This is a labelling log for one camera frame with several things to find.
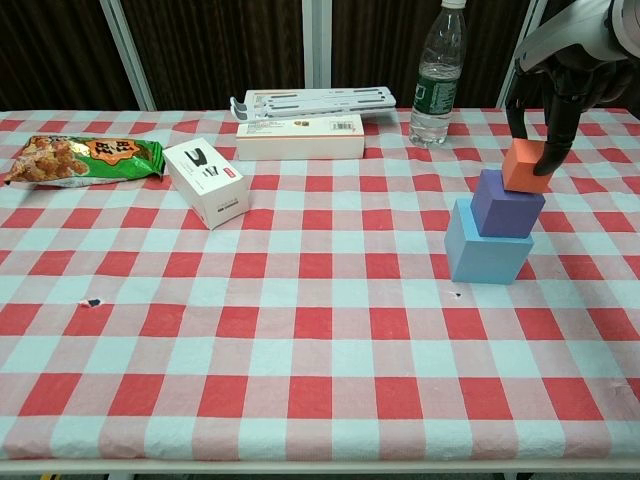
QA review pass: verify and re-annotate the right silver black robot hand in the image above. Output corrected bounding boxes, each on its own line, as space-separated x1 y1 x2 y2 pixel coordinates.
504 0 640 177

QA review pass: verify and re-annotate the small orange cube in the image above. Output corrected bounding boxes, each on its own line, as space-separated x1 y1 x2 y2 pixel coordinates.
501 138 552 194

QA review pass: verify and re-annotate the medium purple cube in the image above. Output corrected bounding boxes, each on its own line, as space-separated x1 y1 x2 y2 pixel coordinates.
471 168 547 239

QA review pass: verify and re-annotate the clear plastic water bottle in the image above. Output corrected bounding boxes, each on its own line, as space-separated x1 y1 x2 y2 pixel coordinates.
408 0 469 148

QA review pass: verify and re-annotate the large light blue cube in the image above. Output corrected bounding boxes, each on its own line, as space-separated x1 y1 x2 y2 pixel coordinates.
443 198 535 286

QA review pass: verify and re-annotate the white folding laptop stand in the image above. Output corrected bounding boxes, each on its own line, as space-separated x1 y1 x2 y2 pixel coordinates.
229 85 399 123

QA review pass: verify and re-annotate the flat white cardboard box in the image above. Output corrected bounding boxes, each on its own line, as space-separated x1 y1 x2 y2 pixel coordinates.
235 114 366 161

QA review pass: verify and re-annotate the small white stapler box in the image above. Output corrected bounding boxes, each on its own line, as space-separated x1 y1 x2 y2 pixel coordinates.
162 137 250 231

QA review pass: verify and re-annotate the red white checkered tablecloth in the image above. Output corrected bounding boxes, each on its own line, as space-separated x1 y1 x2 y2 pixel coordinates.
0 107 640 462

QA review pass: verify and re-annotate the green snack bag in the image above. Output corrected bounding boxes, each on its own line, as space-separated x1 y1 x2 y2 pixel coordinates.
3 134 166 189

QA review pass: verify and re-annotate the white partition post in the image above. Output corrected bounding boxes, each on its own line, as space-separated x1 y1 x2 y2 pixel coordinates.
98 0 157 112
301 0 335 90
496 0 550 109

